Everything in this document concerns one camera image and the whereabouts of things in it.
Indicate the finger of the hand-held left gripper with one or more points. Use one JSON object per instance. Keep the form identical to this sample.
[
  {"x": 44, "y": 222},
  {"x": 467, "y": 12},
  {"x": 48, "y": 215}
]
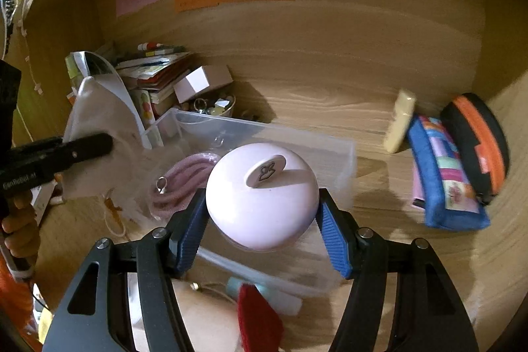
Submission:
[{"x": 82, "y": 150}]

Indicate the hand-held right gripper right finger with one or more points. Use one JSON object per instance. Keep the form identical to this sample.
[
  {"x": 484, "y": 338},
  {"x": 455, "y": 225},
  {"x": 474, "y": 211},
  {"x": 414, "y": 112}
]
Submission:
[{"x": 335, "y": 238}]

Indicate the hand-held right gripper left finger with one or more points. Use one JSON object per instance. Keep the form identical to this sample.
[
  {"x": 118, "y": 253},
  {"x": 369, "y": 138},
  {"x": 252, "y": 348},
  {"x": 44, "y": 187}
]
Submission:
[{"x": 193, "y": 230}]

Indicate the white cloth bag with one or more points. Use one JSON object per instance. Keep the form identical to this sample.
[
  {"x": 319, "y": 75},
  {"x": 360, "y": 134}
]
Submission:
[{"x": 103, "y": 108}]

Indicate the pink round lidded jar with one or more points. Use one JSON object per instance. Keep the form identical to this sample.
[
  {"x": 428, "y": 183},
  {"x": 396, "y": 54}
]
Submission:
[{"x": 247, "y": 211}]

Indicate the clear plastic storage bin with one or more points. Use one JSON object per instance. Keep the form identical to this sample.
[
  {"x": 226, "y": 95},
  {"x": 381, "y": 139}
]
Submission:
[{"x": 288, "y": 154}]

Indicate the person's left forearm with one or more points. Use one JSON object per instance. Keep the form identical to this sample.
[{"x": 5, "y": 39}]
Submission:
[{"x": 10, "y": 294}]

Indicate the wooden desktop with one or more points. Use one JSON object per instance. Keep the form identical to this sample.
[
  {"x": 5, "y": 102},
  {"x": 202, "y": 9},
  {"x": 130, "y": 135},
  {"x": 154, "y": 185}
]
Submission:
[{"x": 379, "y": 187}]

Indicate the person's left hand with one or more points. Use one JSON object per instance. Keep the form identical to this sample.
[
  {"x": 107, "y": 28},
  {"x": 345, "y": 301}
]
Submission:
[{"x": 20, "y": 236}]

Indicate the teal white tube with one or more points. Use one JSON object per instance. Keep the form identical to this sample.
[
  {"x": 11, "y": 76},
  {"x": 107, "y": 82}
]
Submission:
[{"x": 284, "y": 300}]

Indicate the white paper sheet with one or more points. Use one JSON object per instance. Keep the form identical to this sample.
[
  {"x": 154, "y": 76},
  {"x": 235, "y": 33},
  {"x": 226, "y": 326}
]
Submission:
[{"x": 99, "y": 63}]

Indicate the pink flat case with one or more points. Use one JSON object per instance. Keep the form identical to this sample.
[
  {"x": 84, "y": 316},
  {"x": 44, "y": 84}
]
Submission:
[{"x": 417, "y": 187}]

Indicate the stack of books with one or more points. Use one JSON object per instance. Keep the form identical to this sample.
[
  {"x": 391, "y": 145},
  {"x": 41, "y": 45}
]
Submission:
[{"x": 161, "y": 73}]

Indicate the red cloth piece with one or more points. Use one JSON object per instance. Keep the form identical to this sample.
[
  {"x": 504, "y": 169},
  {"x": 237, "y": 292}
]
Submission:
[{"x": 258, "y": 319}]

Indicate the blue patchwork pouch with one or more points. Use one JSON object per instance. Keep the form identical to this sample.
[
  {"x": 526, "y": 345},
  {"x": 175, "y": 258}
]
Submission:
[{"x": 437, "y": 179}]

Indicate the bowl of trinkets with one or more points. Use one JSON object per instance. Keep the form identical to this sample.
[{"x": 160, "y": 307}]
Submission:
[{"x": 218, "y": 109}]

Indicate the red white glue stick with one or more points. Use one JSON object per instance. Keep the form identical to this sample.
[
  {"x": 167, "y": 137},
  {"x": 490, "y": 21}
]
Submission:
[{"x": 149, "y": 45}]

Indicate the cream plastic bottle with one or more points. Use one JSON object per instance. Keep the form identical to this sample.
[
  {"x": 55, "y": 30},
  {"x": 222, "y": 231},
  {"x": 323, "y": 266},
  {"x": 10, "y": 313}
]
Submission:
[{"x": 399, "y": 121}]

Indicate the small white box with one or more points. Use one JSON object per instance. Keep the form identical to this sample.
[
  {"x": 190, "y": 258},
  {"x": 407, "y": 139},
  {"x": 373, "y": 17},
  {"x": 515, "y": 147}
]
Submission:
[{"x": 202, "y": 82}]

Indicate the black orange zip case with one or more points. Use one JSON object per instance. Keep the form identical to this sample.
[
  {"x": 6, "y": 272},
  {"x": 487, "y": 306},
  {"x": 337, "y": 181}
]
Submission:
[{"x": 474, "y": 137}]

